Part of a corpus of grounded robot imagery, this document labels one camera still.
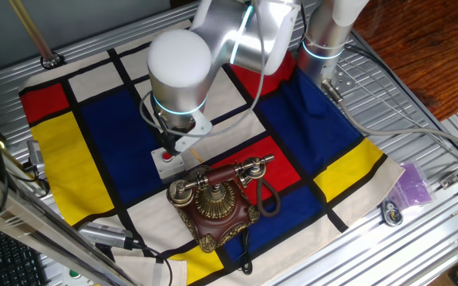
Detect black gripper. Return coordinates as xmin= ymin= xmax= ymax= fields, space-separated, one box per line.
xmin=157 ymin=125 xmax=183 ymax=155

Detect grey box with red button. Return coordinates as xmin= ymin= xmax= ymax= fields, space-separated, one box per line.
xmin=149 ymin=147 xmax=186 ymax=184

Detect brown brass phone handset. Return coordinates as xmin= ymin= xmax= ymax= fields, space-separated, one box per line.
xmin=166 ymin=153 xmax=276 ymax=208

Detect brown brass rotary phone base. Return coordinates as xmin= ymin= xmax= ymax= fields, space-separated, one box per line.
xmin=177 ymin=164 xmax=261 ymax=254

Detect colourful Mondrian pattern tablecloth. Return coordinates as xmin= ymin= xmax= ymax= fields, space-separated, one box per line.
xmin=17 ymin=17 xmax=406 ymax=286

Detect grey box with green button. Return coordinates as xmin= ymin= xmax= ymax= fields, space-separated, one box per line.
xmin=60 ymin=268 xmax=95 ymax=286

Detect brass tripod pole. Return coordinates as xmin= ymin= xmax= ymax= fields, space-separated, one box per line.
xmin=8 ymin=0 xmax=65 ymax=69

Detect black computer keyboard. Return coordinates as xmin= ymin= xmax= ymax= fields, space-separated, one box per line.
xmin=0 ymin=222 xmax=49 ymax=286

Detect brown wooden desk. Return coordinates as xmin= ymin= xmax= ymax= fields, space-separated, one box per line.
xmin=351 ymin=0 xmax=458 ymax=122

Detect wrist camera on grey bracket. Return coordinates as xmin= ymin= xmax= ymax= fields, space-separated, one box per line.
xmin=173 ymin=110 xmax=214 ymax=154

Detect grey depth camera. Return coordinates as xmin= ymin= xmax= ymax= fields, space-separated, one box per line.
xmin=78 ymin=221 xmax=134 ymax=250

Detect black camera cable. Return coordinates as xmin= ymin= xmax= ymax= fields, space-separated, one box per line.
xmin=131 ymin=241 xmax=174 ymax=286

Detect brown coiled phone cord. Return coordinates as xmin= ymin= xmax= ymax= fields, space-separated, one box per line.
xmin=255 ymin=177 xmax=281 ymax=218

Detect small grey side camera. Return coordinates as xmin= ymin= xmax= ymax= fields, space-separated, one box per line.
xmin=25 ymin=139 xmax=47 ymax=180

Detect black phone line cord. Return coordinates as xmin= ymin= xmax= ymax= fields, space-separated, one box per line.
xmin=237 ymin=228 xmax=254 ymax=276

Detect aluminium frame beam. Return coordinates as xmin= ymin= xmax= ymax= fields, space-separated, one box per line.
xmin=0 ymin=160 xmax=138 ymax=286

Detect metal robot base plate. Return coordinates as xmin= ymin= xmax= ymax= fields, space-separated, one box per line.
xmin=324 ymin=63 xmax=357 ymax=95

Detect thick grey robot cable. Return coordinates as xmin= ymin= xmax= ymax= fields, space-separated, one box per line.
xmin=320 ymin=79 xmax=458 ymax=158

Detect aluminium corner bracket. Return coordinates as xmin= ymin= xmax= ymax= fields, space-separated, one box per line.
xmin=439 ymin=172 xmax=458 ymax=190

